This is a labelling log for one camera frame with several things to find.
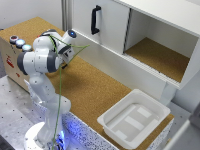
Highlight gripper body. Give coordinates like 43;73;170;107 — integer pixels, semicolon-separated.
60;47;76;65

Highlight green button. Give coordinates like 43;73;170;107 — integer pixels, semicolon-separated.
21;43;33;53

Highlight blue button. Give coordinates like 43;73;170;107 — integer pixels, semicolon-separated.
15;38;27;48

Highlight white sliding door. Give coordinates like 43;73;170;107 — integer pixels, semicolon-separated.
72;0;131;56

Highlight red button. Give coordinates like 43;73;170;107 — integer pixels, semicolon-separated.
9;34;20;45

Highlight white plastic box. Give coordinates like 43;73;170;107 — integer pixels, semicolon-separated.
96;88;172;150

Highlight white cabinet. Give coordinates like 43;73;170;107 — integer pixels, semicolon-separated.
63;0;200;108

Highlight green cable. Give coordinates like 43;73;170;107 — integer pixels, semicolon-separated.
48;34;91;150

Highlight black door handle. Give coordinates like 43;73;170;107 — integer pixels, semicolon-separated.
90;4;102;36

